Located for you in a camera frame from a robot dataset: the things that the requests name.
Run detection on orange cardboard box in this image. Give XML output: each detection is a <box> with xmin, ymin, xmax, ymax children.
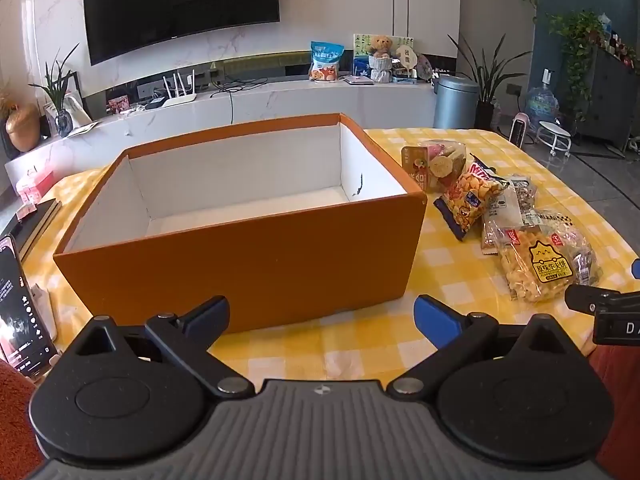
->
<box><xmin>53</xmin><ymin>113</ymin><xmax>427</xmax><ymax>335</ymax></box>

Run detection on yellow biscuit bag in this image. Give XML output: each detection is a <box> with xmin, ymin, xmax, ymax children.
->
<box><xmin>497</xmin><ymin>212</ymin><xmax>596</xmax><ymax>302</ymax></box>

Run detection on white snack bag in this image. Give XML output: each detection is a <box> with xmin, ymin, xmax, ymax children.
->
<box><xmin>481</xmin><ymin>185</ymin><xmax>523</xmax><ymax>257</ymax></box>

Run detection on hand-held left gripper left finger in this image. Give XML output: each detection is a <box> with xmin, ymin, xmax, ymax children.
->
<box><xmin>65</xmin><ymin>296</ymin><xmax>255</xmax><ymax>397</ymax></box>

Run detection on dark cabinet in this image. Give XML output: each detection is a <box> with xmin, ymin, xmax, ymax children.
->
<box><xmin>574</xmin><ymin>46</ymin><xmax>640</xmax><ymax>151</ymax></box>

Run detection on pink box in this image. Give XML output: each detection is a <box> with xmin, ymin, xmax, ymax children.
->
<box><xmin>15</xmin><ymin>167</ymin><xmax>55</xmax><ymax>199</ymax></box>

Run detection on black notebook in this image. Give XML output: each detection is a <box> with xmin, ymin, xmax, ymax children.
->
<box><xmin>16</xmin><ymin>198</ymin><xmax>64</xmax><ymax>262</ymax></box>

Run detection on pink assorted snack pack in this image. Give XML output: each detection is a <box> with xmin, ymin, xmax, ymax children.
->
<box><xmin>401</xmin><ymin>139</ymin><xmax>469</xmax><ymax>194</ymax></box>

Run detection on marble media console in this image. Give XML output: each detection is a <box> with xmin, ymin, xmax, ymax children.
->
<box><xmin>4</xmin><ymin>79</ymin><xmax>440</xmax><ymax>192</ymax></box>

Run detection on white round stool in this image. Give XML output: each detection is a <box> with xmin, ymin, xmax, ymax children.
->
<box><xmin>534</xmin><ymin>119</ymin><xmax>574</xmax><ymax>157</ymax></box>

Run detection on white phone stand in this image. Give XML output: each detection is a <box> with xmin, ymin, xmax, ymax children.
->
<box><xmin>30</xmin><ymin>284</ymin><xmax>59</xmax><ymax>342</ymax></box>

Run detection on blue water bottle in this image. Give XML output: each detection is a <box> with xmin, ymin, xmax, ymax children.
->
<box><xmin>524</xmin><ymin>69</ymin><xmax>560</xmax><ymax>129</ymax></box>

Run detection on blue snack bag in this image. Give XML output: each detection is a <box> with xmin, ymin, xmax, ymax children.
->
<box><xmin>309</xmin><ymin>41</ymin><xmax>346</xmax><ymax>83</ymax></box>

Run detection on copper vase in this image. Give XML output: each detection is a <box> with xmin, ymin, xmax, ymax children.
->
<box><xmin>4</xmin><ymin>104</ymin><xmax>42</xmax><ymax>154</ymax></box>

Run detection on round paper fan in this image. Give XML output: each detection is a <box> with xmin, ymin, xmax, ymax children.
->
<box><xmin>394</xmin><ymin>43</ymin><xmax>419</xmax><ymax>69</ymax></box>

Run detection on grey trash can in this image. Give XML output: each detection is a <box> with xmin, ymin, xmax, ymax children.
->
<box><xmin>432</xmin><ymin>74</ymin><xmax>480</xmax><ymax>130</ymax></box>

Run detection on pink small heater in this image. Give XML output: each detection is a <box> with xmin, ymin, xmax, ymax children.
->
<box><xmin>507</xmin><ymin>113</ymin><xmax>531</xmax><ymax>149</ymax></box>

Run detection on plant in glass vase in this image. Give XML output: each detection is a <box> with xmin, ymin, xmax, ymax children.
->
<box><xmin>28</xmin><ymin>42</ymin><xmax>82</xmax><ymax>139</ymax></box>

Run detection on white router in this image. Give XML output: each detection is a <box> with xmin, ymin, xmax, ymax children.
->
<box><xmin>161</xmin><ymin>72</ymin><xmax>197</xmax><ymax>109</ymax></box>

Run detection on black television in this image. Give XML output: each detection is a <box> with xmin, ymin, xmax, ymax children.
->
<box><xmin>82</xmin><ymin>0</ymin><xmax>281</xmax><ymax>66</ymax></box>

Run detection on orange cracker bag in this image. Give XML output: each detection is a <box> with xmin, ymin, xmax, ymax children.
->
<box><xmin>433</xmin><ymin>154</ymin><xmax>509</xmax><ymax>242</ymax></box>

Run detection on black cable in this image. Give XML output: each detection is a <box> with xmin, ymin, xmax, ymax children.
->
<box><xmin>214</xmin><ymin>76</ymin><xmax>272</xmax><ymax>125</ymax></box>

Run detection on green ivy plant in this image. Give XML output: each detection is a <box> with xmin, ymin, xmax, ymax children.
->
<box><xmin>546</xmin><ymin>9</ymin><xmax>607</xmax><ymax>122</ymax></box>

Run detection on potted long-leaf plant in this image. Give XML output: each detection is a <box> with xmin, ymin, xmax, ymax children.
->
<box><xmin>446</xmin><ymin>34</ymin><xmax>529</xmax><ymax>131</ymax></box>

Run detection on yellow checkered tablecloth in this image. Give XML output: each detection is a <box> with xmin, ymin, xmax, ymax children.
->
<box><xmin>22</xmin><ymin>127</ymin><xmax>640</xmax><ymax>381</ymax></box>

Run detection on smartphone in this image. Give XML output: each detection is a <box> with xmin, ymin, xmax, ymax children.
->
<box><xmin>0</xmin><ymin>234</ymin><xmax>60</xmax><ymax>380</ymax></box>

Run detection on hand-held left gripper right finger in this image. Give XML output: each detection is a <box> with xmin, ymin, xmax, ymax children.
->
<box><xmin>387</xmin><ymin>295</ymin><xmax>576</xmax><ymax>397</ymax></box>

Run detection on clear nut packet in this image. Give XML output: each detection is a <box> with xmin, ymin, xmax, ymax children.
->
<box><xmin>507</xmin><ymin>175</ymin><xmax>539</xmax><ymax>227</ymax></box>

